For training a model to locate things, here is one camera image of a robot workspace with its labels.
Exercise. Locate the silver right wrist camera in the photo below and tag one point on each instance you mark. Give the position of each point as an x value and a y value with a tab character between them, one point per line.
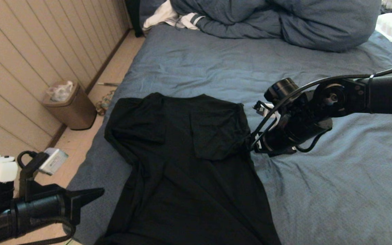
267	110

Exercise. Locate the white striped garment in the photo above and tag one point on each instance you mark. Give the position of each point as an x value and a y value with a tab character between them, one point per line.
162	17

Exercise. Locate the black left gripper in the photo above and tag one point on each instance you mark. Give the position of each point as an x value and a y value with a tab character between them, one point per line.
32	212

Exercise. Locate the black bedside furniture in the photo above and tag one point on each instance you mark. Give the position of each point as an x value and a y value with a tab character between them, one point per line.
134	17

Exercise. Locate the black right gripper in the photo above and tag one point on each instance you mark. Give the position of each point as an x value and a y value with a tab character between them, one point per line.
294	131

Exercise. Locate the black printed t-shirt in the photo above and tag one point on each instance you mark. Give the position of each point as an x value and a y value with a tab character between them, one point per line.
189	177

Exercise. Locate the brown trash bin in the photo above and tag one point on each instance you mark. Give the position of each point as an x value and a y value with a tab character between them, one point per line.
77	114

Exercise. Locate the blue bunched duvet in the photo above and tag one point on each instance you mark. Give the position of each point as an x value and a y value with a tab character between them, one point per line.
284	23

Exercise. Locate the bed with blue sheet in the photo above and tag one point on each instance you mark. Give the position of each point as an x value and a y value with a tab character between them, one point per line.
318	211

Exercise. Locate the thin dark pen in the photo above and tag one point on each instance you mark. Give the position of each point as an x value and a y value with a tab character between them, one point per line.
109	84

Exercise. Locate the clear plastic bin bag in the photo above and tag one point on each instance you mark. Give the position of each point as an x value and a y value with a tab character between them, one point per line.
60	92

